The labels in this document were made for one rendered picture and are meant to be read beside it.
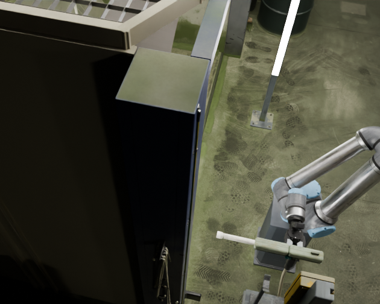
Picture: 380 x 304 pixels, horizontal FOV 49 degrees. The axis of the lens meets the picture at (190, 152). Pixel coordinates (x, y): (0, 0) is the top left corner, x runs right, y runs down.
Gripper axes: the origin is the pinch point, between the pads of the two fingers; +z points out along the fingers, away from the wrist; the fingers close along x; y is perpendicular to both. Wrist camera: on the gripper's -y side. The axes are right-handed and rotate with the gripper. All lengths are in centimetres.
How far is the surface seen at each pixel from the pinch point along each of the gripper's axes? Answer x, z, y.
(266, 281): 10.3, 12.8, 5.2
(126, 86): 63, 23, -113
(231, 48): 57, -262, 103
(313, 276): 1.2, 25.0, -39.9
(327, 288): -1, 32, -49
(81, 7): 199, -230, 60
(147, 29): 63, 5, -115
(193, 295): 42, 8, 60
